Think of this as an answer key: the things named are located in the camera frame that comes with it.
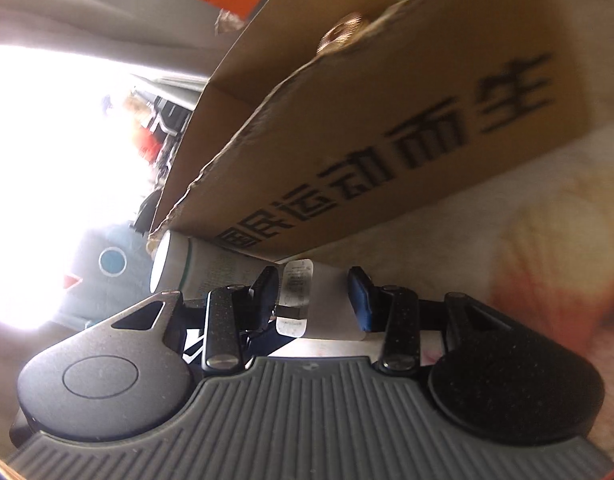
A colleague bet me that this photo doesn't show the white pill bottle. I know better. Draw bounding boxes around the white pill bottle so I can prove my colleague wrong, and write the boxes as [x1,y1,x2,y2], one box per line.
[149,230,368,342]

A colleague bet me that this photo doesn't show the black jar with gold lid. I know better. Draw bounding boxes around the black jar with gold lid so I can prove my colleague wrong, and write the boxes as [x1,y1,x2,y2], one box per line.
[317,12,370,56]

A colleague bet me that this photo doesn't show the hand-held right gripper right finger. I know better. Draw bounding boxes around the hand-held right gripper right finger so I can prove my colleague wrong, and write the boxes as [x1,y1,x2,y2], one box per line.
[348,266,510,375]

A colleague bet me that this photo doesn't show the blue quilt with circles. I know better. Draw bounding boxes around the blue quilt with circles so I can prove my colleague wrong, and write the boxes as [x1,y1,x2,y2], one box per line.
[52,225,158,326]

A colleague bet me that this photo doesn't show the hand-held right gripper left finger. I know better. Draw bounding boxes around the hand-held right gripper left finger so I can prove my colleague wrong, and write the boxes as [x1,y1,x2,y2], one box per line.
[109,266,283,374]

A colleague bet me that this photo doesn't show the large cardboard box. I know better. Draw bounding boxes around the large cardboard box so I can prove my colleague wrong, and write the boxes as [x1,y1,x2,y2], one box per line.
[147,0,590,266]

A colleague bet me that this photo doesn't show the beige curtain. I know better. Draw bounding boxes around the beige curtain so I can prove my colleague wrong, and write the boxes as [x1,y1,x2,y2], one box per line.
[0,0,268,76]

